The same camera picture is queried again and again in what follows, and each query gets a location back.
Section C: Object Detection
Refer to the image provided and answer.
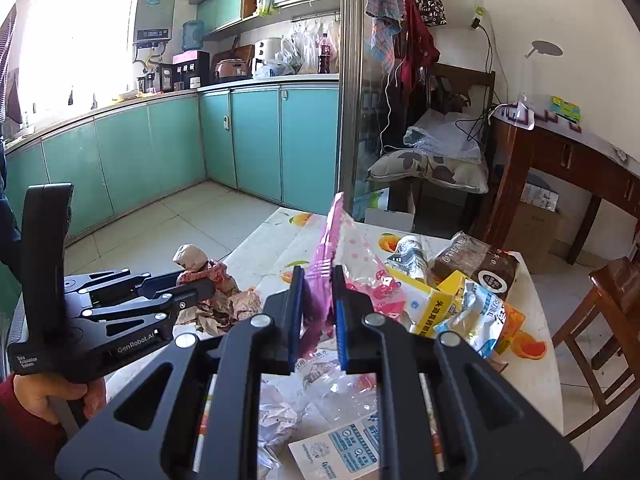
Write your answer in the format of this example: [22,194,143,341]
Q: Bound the fruit printed tablecloth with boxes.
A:
[105,207,564,480]

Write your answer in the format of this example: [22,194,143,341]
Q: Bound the wooden cutting board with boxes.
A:
[219,43,256,79]

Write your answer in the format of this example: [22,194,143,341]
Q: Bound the black charger cable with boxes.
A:
[452,24,497,143]

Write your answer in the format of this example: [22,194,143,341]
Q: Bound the teal lower kitchen cabinets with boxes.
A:
[0,82,341,282]

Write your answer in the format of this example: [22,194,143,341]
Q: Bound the crumpled white paper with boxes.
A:
[256,379,302,468]

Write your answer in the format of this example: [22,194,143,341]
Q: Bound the wooden desk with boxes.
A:
[481,104,640,267]

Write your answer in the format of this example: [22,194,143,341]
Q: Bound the white printed small box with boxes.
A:
[520,182,561,212]

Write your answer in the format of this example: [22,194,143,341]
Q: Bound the blue plaid cloth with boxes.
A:
[364,0,419,77]

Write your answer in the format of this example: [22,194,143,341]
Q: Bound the brown cardboard box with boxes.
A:
[504,200,567,274]

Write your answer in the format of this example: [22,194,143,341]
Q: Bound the white blue snack bag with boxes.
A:
[434,280,527,359]

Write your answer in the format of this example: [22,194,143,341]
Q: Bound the yellow tea carton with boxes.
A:
[386,266,469,338]

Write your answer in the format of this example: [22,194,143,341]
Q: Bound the person's left hand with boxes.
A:
[12,373,108,424]

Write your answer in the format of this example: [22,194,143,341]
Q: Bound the white kitchen appliance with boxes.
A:
[253,37,286,74]

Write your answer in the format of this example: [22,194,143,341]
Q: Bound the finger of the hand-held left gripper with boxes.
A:
[64,268,187,307]
[80,278,217,331]

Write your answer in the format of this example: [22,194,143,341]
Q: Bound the person's left forearm red sleeve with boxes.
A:
[0,372,68,480]

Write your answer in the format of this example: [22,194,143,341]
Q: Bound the red garment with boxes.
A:
[396,0,441,92]

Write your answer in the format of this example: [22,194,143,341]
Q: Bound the bunch of plastic bags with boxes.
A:
[279,27,321,77]

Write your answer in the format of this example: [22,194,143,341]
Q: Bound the black white patterned cloth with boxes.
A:
[415,0,449,29]

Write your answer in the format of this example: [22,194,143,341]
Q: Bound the white cable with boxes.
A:
[379,57,405,157]

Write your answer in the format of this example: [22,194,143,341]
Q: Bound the pink rice cooker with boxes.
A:
[212,57,252,82]

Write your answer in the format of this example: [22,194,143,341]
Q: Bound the floral pillow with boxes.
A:
[366,152,490,195]

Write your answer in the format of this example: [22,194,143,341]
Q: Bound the black coffee machine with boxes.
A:
[158,50,211,94]

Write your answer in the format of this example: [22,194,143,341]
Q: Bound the white printed packet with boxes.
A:
[288,412,384,480]

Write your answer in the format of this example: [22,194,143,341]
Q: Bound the cola bottle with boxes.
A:
[318,33,334,75]

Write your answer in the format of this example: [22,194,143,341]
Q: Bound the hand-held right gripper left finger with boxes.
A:
[55,266,306,480]

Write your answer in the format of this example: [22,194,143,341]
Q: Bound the brown snack packet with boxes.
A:
[431,231,519,302]

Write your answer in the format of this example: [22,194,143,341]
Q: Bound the crumpled beige paper ball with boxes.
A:
[172,243,209,275]

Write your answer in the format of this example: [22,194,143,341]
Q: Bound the white red patterned paper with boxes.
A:
[499,101,537,129]

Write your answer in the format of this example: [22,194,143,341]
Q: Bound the pink dotted plastic bag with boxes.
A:
[300,191,408,361]

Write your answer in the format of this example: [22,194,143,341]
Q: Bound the white desk lamp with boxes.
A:
[517,40,564,111]

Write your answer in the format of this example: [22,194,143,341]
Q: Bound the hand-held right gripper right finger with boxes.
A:
[332,265,584,480]

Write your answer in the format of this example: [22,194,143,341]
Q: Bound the light wooden chair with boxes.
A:
[550,257,640,442]

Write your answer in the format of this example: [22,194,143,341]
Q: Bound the silver water heater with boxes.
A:
[132,0,178,64]

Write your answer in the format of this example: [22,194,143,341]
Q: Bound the crumpled clear plastic wrap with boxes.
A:
[260,352,382,428]

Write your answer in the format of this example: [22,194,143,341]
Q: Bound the metal sliding door frame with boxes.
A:
[338,0,372,211]

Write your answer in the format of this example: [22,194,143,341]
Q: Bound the clear plastic bag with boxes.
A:
[403,110,484,164]

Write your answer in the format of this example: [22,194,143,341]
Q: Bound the green yellow packet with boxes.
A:
[550,95,584,125]

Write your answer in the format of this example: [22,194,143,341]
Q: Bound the green white carton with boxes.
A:
[352,187,391,222]

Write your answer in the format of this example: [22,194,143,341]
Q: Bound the blue water jug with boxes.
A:
[181,20,206,52]

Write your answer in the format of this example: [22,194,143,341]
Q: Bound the dark wooden chair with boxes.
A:
[419,62,497,233]

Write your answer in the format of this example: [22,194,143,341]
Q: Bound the kitchen window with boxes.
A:
[19,0,144,113]

